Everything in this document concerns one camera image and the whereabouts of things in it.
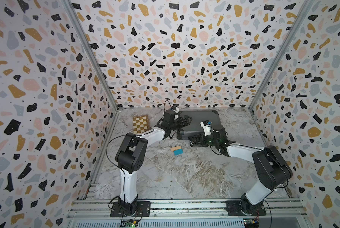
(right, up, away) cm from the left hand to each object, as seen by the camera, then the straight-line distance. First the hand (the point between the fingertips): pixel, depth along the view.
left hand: (190, 120), depth 94 cm
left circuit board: (-32, -51, -24) cm, 65 cm away
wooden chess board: (-36, -2, +14) cm, 39 cm away
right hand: (+4, -10, -3) cm, 11 cm away
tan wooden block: (-10, -19, +4) cm, 22 cm away
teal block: (-8, -22, +4) cm, 23 cm away
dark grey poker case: (+2, -4, -4) cm, 6 cm away
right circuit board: (+29, -52, -22) cm, 63 cm away
